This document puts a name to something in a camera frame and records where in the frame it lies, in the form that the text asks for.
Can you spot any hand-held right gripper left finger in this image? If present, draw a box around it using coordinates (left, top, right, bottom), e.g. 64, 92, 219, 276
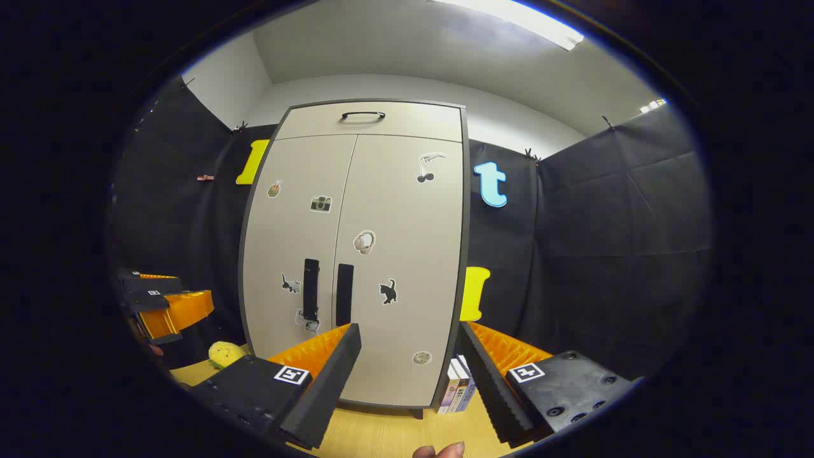
191, 323, 362, 450

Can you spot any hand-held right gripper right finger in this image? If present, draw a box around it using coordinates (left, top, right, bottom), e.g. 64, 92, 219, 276
459, 321, 637, 446

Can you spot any black door handle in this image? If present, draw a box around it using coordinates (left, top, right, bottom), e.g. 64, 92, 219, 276
303, 258, 320, 322
336, 263, 354, 326

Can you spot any grey camera sticker cabinet door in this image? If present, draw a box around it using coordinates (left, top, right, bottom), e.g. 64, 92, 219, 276
240, 134, 358, 360

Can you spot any grey headphone sticker cabinet door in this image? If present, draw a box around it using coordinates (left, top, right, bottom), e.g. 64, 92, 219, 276
331, 134, 466, 408

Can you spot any grey double-door shoe cabinet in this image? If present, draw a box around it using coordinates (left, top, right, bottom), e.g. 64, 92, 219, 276
238, 99, 471, 420

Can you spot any grey cabinet top drawer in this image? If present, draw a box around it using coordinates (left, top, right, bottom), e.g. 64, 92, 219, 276
275, 101, 464, 143

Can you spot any yellow plush toy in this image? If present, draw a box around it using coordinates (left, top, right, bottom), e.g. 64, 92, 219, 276
209, 342, 250, 371

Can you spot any black backdrop cloth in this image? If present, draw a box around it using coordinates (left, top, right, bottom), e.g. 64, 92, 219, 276
108, 76, 713, 382

